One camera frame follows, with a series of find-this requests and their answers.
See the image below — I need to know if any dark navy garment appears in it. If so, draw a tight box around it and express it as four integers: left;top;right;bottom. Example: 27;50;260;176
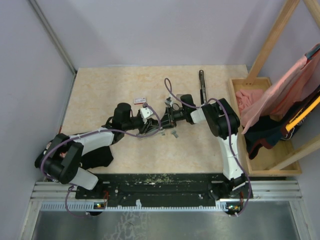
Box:
244;92;320;160

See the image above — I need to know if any black silver stapler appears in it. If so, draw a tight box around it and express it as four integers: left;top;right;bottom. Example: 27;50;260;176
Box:
137;127;164;138
198;69;207;105

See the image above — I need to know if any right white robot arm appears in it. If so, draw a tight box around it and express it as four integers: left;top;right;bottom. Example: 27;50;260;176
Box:
161;94;246;198

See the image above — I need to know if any pink cloth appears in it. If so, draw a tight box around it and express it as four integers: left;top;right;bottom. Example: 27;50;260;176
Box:
235;44;320;135

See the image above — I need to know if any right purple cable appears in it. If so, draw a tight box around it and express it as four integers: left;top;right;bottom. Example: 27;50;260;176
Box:
164;78;252;217

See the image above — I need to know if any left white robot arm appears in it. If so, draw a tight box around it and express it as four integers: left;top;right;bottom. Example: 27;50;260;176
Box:
34;102;156;199

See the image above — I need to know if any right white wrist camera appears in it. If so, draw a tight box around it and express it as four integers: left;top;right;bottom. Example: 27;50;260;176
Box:
164;96;174;107

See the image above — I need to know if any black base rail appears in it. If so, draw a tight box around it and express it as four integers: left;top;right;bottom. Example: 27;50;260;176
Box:
75;173;252;208

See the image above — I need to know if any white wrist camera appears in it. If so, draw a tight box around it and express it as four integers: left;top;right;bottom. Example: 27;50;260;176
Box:
164;96;174;107
139;103;154;124

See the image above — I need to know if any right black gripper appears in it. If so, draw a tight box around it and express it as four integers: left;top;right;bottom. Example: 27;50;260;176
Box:
156;106;187;131

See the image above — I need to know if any wooden tray box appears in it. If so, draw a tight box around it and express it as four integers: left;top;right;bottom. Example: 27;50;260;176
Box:
227;77;302;177

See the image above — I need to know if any red staple box sleeve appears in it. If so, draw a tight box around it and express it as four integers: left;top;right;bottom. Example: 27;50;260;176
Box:
133;97;147;105

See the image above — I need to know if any wooden rack frame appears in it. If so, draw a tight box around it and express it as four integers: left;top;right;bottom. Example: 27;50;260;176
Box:
243;0;320;170

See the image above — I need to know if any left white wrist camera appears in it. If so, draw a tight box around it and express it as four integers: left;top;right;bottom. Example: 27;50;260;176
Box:
139;103;154;124

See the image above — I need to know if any black floral t-shirt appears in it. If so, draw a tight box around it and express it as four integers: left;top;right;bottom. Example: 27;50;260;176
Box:
34;141;114;184

